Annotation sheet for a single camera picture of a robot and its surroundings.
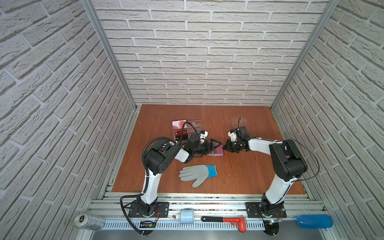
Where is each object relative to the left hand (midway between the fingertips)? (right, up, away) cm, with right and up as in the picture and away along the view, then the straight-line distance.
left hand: (220, 145), depth 90 cm
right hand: (+3, -2, +7) cm, 7 cm away
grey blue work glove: (-12, -16, -5) cm, 21 cm away
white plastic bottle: (-19, -28, -25) cm, 42 cm away
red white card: (-27, +12, +8) cm, 31 cm away
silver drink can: (-58, -26, -31) cm, 71 cm away
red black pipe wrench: (+7, -33, -20) cm, 39 cm away
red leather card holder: (0, -5, +5) cm, 7 cm away
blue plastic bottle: (+45, -35, -17) cm, 59 cm away
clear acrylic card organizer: (-23, +10, -3) cm, 25 cm away
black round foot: (+22, -36, -20) cm, 47 cm away
